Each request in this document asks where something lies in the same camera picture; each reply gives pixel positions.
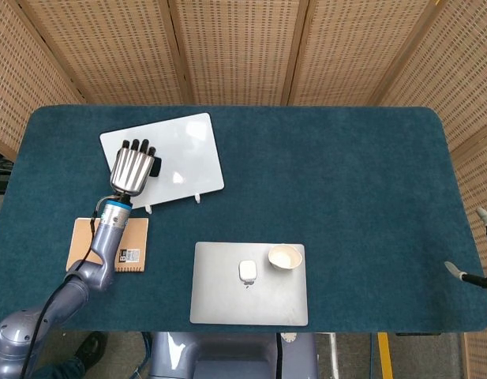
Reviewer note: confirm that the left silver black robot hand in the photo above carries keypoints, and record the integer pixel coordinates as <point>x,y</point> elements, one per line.
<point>133,167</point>

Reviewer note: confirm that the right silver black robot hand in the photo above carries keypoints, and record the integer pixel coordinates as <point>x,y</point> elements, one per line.
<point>485,252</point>

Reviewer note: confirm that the black eraser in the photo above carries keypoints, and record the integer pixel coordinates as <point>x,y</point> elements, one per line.
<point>157,167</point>

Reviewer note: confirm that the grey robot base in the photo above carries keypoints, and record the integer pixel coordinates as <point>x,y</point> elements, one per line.
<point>231,355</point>

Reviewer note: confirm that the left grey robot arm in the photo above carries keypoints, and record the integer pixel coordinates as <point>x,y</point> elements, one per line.
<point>65,284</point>

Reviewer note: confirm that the white board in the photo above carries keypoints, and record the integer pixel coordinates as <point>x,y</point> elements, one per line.
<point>180,158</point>

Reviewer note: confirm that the brown spiral notebook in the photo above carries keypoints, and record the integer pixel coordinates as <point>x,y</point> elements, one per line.
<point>129,245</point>

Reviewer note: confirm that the yellow floor tape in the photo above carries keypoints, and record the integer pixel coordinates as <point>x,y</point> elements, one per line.
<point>385,355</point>

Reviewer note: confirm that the white earbuds case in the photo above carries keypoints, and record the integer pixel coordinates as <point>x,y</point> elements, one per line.
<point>247,271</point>

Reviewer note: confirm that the woven bamboo folding screen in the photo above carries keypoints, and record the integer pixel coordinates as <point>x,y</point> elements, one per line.
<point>243,51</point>

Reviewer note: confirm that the silver laptop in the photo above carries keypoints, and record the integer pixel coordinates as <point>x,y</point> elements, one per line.
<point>249,286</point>

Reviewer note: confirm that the blue felt table mat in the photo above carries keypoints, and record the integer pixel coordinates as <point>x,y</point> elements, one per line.
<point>306,197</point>

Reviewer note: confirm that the small white bowl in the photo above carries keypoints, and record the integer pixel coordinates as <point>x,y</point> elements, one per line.
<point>285,257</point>

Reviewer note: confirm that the black shoe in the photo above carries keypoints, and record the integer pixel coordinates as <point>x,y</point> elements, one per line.
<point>91,349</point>

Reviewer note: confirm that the blue jeans leg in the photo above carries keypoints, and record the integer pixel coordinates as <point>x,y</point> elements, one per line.
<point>61,371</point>

